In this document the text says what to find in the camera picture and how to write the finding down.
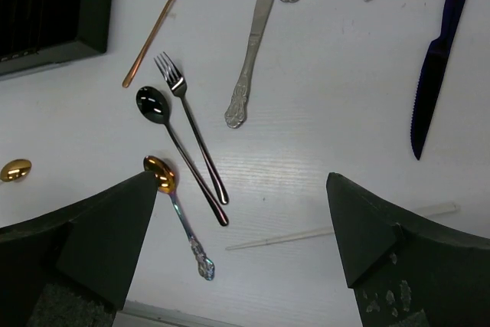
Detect black shiny fork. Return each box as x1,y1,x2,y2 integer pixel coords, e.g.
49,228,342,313
154,52,230,204

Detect black shiny spoon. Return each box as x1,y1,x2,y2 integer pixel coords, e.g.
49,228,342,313
136,86,229,227

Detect white chopstick near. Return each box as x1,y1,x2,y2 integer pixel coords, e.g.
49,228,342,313
225,202,460,251

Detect copper rose gold fork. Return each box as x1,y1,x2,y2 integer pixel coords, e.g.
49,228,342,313
122,0,175,88

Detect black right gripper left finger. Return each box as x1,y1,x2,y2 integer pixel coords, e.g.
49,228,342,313
1,172,157,326

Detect silver ornate table knife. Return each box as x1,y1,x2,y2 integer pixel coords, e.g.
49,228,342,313
224,0,274,129

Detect rainbow iridescent ornate spoon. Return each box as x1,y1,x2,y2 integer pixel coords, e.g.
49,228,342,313
143,155,215,281

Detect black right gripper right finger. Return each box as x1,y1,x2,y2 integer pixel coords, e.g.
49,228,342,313
326,172,489,326

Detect dark blue serrated knife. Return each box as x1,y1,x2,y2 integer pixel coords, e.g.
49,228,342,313
410,0,466,159

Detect gold ornate spoon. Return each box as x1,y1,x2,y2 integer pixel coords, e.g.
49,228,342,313
1,159,32,184

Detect black cutlery organizer tray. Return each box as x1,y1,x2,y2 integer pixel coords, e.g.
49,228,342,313
1,0,112,76

